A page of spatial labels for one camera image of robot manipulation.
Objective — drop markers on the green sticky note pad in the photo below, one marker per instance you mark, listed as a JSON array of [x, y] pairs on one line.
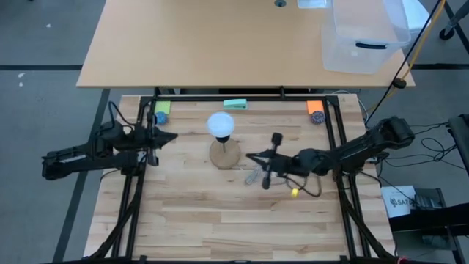
[[163, 107]]

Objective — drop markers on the black frame bracket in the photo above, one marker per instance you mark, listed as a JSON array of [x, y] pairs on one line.
[[156, 93], [282, 93]]

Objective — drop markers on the orange sticky note pad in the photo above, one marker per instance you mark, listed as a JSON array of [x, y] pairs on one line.
[[315, 107]]

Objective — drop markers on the round wooden lamp base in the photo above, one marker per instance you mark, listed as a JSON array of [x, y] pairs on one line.
[[225, 157]]

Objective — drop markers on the white flood light bulb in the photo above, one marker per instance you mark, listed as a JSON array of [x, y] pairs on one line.
[[220, 124]]

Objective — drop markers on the mint green stapler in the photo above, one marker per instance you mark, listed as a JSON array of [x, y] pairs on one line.
[[235, 104]]

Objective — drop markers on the white desk label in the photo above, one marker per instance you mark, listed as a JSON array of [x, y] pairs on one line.
[[311, 3]]

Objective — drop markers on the black seat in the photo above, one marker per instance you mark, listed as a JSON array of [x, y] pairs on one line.
[[461, 143]]

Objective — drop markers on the black caster leg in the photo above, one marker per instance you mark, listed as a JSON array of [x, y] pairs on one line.
[[447, 33]]

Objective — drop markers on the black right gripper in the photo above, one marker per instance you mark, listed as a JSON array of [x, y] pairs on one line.
[[284, 164]]

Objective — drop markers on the black aluminium table frame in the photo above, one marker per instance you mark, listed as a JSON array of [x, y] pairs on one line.
[[201, 98]]

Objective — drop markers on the black equipment cart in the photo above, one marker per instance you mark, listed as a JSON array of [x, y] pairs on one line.
[[432, 220]]

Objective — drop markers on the clear plastic storage bin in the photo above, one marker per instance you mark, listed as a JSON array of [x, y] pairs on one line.
[[351, 44]]

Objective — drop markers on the white printed cardboard box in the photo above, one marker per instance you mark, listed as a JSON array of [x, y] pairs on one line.
[[397, 201]]

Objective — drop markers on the dark grey floor box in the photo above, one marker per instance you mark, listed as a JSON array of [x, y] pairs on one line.
[[427, 201]]

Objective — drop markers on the blue patterned ball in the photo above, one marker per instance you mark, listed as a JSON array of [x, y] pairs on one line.
[[161, 118]]

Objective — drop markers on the light wooden desk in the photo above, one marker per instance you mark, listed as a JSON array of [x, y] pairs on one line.
[[201, 44]]

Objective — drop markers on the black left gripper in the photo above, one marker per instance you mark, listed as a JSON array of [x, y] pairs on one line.
[[143, 137]]

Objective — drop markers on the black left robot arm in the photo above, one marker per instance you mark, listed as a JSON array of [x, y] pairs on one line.
[[84, 161]]

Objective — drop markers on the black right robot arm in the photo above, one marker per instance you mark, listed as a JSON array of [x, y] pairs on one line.
[[359, 146]]

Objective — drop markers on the dark patterned ball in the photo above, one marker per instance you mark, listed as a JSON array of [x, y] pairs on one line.
[[317, 117]]

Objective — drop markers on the round desk grommet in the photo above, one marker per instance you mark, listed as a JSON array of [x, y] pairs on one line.
[[280, 3]]

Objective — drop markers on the yellow pole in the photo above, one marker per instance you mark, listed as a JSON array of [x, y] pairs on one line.
[[417, 51]]

